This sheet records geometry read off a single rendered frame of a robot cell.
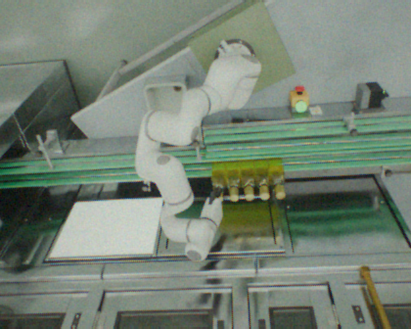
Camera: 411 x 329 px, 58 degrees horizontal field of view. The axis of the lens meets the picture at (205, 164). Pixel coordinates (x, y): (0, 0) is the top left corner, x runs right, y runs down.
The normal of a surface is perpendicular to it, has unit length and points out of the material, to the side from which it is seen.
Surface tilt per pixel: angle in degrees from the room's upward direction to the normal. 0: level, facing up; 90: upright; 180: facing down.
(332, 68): 0
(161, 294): 90
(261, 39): 2
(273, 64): 2
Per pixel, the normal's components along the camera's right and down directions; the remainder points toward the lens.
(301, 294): -0.11, -0.80
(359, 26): -0.04, 0.58
